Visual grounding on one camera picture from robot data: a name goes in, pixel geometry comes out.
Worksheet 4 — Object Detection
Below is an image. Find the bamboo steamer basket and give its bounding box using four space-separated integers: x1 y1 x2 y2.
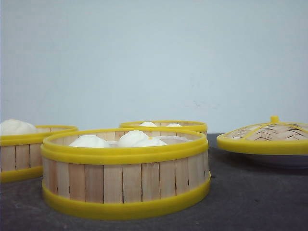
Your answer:
41 128 211 220
119 120 207 136
0 125 78 184

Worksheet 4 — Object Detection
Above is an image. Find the white bun rear right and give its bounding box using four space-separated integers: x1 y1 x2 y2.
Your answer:
167 123 182 127

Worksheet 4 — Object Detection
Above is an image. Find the woven bamboo steamer lid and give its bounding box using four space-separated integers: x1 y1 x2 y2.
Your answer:
217 115 308 155

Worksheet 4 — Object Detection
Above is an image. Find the white bun front right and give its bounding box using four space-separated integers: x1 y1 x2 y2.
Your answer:
117 130 166 147

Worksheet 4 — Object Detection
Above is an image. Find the white bun rear left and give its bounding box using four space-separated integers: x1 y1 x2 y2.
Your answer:
140 121 157 127

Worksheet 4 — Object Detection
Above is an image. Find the white plate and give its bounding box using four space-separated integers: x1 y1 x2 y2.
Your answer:
237 153 308 169

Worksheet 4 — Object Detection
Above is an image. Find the white bun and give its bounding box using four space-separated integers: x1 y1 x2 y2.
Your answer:
117 130 166 147
167 123 182 127
140 121 157 127
69 135 110 148

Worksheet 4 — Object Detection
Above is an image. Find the white bun front left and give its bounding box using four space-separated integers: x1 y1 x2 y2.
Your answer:
69 135 110 148

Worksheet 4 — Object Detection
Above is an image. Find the white bun left basket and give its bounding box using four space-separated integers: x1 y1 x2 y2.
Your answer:
0 119 37 136

